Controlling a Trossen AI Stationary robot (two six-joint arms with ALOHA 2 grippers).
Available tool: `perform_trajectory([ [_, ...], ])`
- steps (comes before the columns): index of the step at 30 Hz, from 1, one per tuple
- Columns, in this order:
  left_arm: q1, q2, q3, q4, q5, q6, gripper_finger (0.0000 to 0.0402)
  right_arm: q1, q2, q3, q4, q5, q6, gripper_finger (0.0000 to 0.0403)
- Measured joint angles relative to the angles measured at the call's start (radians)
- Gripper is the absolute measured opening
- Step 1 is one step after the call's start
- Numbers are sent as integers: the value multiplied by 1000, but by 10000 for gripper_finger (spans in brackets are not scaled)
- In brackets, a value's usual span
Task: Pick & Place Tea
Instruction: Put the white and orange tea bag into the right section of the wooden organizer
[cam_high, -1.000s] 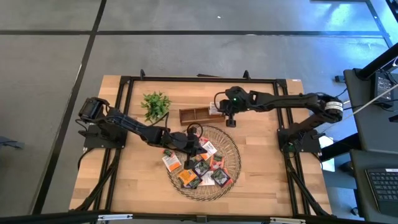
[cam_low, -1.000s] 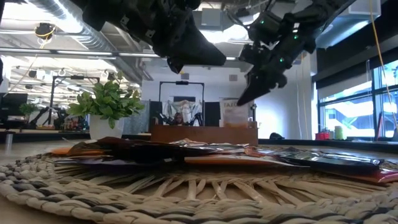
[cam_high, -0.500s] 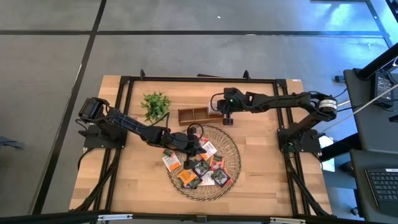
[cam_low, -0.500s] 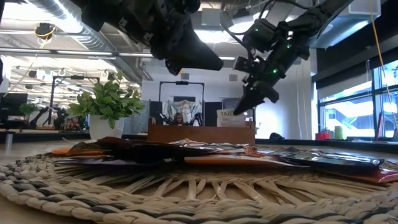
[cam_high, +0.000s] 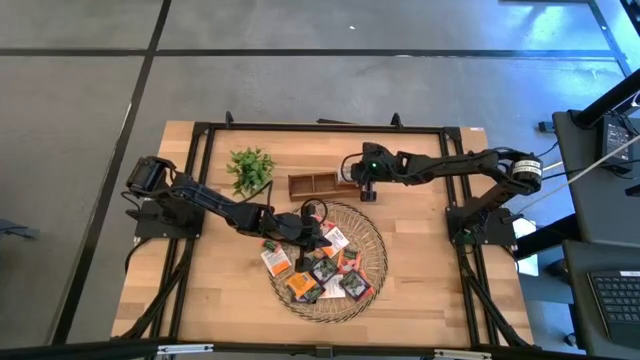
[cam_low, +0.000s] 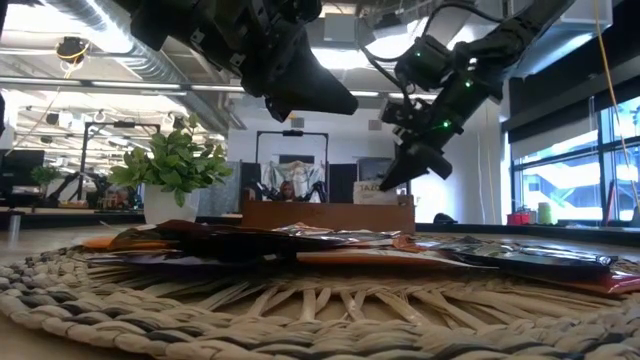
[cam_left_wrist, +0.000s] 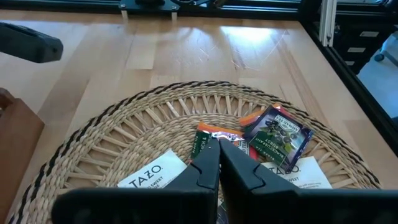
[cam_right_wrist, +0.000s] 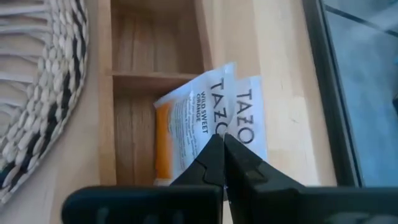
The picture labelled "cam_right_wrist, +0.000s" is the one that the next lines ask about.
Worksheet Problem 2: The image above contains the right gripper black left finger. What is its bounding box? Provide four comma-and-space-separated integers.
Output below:
171, 134, 225, 187

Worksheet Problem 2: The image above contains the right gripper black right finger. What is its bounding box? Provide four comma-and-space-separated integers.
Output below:
224, 134, 304, 200

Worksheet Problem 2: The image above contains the white orange Tazo tea packet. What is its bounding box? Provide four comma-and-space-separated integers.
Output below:
154, 61, 238, 187
226, 75, 269, 162

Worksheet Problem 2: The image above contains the wooden divided organiser box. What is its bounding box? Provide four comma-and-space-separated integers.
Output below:
98, 0, 218, 187

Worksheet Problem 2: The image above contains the round woven straw placemat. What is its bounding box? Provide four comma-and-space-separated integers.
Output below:
0, 0, 90, 207

